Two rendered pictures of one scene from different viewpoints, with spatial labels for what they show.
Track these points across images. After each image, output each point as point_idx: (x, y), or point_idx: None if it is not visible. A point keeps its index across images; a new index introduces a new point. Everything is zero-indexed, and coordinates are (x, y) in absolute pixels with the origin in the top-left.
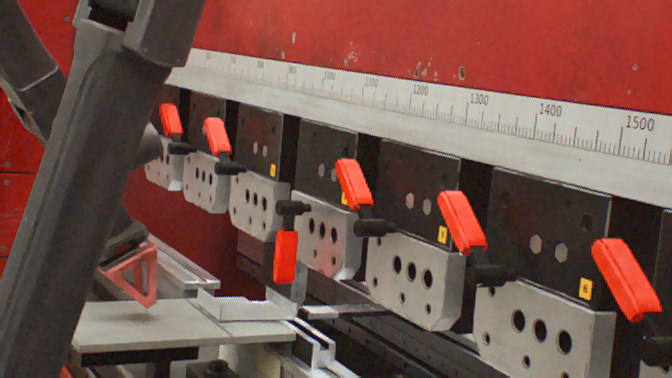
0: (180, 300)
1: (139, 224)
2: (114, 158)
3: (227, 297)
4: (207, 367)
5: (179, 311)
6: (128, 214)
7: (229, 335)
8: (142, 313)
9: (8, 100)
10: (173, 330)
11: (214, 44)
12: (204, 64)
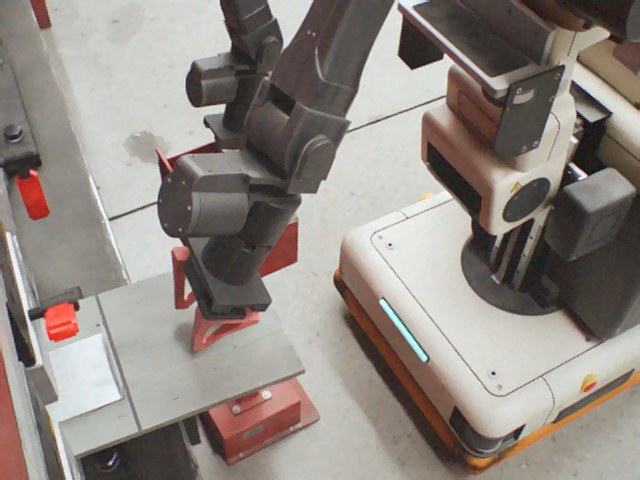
0: (146, 419)
1: (191, 239)
2: None
3: (80, 451)
4: (118, 456)
5: (149, 370)
6: (205, 250)
7: (98, 298)
8: (192, 353)
9: (348, 119)
10: (157, 301)
11: (5, 386)
12: (33, 467)
